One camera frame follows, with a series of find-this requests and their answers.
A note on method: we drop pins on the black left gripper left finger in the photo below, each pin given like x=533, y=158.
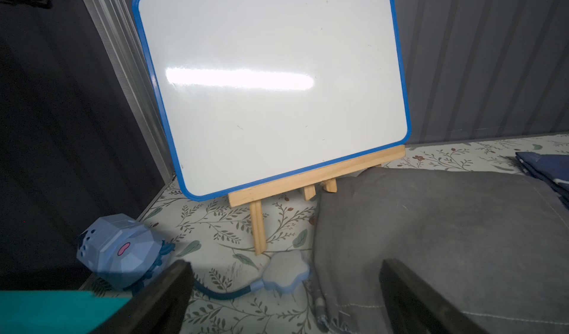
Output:
x=158, y=308

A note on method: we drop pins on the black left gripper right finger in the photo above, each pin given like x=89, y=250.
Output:
x=413, y=306

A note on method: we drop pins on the grey pillowcase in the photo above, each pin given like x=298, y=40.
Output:
x=494, y=245

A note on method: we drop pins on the teal plastic basket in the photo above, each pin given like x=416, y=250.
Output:
x=53, y=311

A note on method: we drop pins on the navy folded pillowcase yellow stripe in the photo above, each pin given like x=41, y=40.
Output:
x=552, y=169

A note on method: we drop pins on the blue framed whiteboard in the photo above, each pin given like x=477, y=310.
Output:
x=251, y=91

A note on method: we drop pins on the blue toy with cord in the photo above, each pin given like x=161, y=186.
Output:
x=128, y=255

